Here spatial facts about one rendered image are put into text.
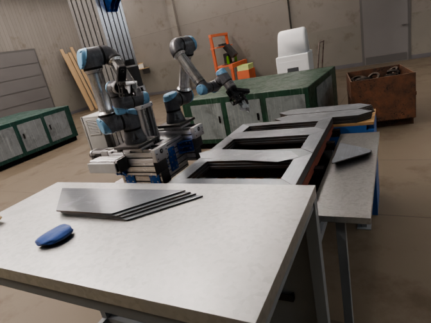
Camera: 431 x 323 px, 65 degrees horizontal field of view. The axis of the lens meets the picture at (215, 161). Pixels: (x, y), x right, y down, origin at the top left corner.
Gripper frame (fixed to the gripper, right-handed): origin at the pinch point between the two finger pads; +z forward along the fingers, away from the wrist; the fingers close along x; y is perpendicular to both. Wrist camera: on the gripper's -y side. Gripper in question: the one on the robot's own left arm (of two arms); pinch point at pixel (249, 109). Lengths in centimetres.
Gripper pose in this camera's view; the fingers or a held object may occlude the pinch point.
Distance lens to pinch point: 242.5
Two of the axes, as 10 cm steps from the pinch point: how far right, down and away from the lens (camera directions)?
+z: 5.5, 8.3, -0.7
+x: 4.0, -3.4, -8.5
